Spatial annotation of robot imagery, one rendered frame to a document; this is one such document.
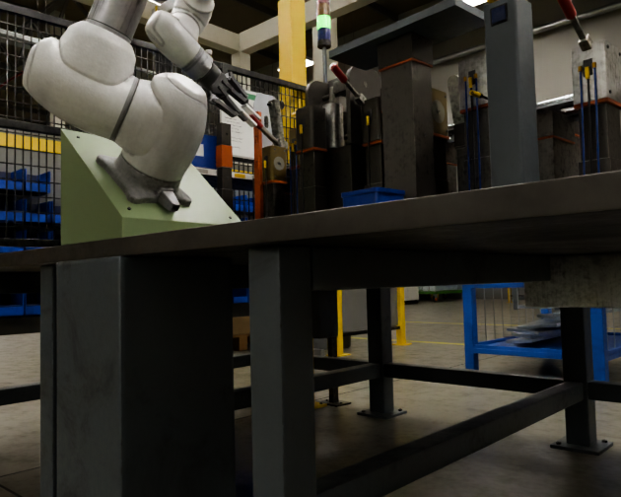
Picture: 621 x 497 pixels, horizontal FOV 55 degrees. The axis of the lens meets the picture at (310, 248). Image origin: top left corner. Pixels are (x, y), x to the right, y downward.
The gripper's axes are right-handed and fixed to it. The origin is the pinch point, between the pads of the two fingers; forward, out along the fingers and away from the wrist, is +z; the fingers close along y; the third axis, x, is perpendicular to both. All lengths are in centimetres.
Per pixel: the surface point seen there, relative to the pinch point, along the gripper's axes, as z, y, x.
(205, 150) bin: 7.0, -0.8, 34.8
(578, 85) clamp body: 13, -11, -104
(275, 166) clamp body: 15.7, -9.1, -3.1
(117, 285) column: -22, -79, -36
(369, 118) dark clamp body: 8, -9, -50
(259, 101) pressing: 12.3, 27.3, 26.5
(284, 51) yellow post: 27, 87, 63
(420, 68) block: -2, -10, -74
